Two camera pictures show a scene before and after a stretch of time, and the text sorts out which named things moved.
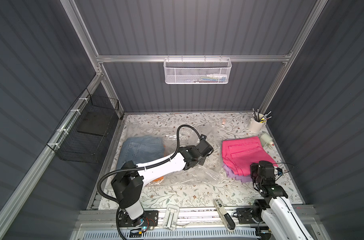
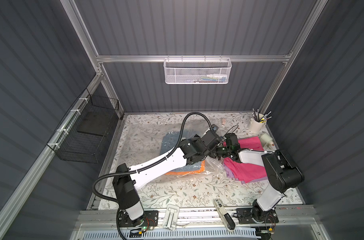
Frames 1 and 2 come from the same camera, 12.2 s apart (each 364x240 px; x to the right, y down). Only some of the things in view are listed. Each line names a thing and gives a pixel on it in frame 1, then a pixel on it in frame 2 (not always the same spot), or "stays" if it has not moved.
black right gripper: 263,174 to 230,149
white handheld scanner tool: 226,218 stays
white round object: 266,140 stays
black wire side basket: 83,135 stays
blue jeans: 140,149 to 170,141
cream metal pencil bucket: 257,123 stays
